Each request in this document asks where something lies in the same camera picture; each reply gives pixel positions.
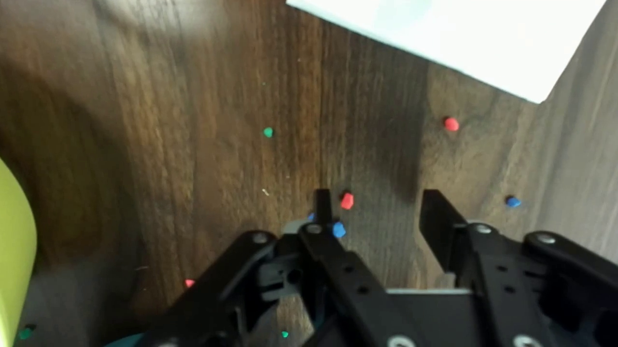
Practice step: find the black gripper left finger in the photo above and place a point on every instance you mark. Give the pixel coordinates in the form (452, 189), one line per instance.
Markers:
(340, 276)

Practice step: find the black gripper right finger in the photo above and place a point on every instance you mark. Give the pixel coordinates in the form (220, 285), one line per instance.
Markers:
(494, 270)

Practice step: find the red cereal piece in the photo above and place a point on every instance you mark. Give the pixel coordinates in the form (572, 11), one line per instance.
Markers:
(189, 281)
(346, 200)
(450, 123)

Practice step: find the yellow bowl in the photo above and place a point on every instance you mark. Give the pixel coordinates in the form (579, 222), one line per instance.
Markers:
(12, 256)

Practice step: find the blue cereal piece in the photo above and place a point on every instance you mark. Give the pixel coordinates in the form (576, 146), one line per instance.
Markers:
(311, 216)
(512, 200)
(338, 229)

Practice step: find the green cereal piece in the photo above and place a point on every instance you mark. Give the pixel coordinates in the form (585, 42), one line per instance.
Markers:
(268, 131)
(25, 331)
(284, 333)

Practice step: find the flat white paper napkin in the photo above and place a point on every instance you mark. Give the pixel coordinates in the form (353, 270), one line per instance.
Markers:
(450, 38)

